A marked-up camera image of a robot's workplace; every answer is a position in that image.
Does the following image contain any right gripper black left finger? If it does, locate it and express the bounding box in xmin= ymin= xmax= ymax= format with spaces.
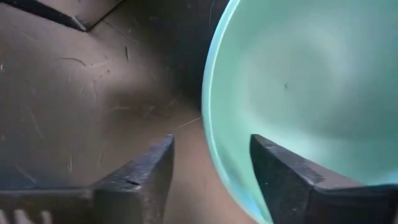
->
xmin=91 ymin=134 xmax=175 ymax=224

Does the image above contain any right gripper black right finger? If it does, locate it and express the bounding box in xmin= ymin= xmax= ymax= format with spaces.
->
xmin=249 ymin=134 xmax=398 ymax=224

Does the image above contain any teal plastic bowl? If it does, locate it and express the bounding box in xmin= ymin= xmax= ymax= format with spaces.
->
xmin=201 ymin=0 xmax=398 ymax=224

